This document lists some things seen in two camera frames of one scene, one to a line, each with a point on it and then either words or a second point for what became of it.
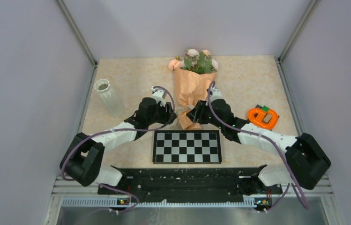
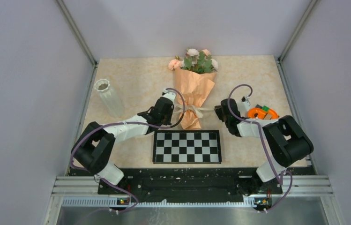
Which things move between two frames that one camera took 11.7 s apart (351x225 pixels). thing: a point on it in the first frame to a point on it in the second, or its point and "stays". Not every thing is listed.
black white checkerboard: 186,146 stays
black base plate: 217,183 stays
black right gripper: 198,112 to 219,110
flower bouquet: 194,75 stays
